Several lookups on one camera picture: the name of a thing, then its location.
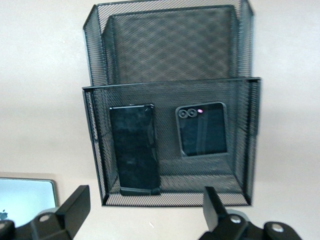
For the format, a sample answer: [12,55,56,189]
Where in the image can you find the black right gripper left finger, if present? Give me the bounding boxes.
[14,184,91,240]

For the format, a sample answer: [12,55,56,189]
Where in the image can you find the silver closed laptop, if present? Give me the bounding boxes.
[0,176,58,223]

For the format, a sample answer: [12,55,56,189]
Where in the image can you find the long black smartphone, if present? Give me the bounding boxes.
[109,103,162,197]

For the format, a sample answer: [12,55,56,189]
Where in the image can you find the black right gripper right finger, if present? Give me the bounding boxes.
[202,186,253,240]

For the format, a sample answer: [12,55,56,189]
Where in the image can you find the black mesh two-tier tray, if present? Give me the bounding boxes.
[81,0,263,208]

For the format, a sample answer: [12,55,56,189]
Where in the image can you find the black square flip phone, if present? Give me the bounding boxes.
[174,101,228,158]

